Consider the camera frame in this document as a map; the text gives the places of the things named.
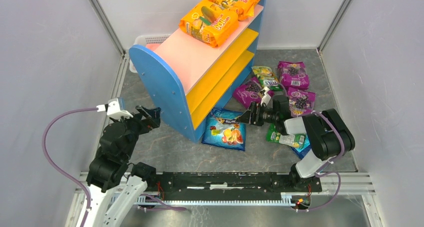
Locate blue Slendy candy bag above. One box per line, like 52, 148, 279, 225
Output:
201, 108, 246, 152

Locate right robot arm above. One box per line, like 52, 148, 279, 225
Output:
236, 95, 355, 187

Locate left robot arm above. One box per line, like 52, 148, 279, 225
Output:
76, 98, 161, 227

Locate purple candy bag left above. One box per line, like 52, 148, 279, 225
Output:
232, 76, 264, 109

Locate purple candy bag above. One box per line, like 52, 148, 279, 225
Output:
287, 87, 316, 118
232, 76, 264, 109
277, 61, 310, 90

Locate purple candy bag right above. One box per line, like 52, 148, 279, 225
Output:
287, 87, 316, 118

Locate yellow green Fox's candy bag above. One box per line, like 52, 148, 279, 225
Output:
251, 66, 282, 91

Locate purple candy bag top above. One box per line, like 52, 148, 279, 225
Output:
277, 61, 310, 90

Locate blue pink yellow shelf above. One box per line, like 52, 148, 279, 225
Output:
129, 0, 267, 142

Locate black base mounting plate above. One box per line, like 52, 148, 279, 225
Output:
146, 172, 323, 201

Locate white plastic basket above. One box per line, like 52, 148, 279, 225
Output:
133, 34, 171, 57

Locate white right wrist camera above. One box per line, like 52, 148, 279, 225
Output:
259, 87, 272, 107

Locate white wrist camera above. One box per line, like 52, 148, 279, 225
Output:
259, 87, 272, 107
96, 97, 134, 120

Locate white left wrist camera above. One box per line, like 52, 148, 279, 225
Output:
96, 97, 134, 120

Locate white slotted cable duct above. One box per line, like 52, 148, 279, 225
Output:
109, 194, 307, 207

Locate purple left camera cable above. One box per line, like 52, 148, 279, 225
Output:
41, 107, 100, 227

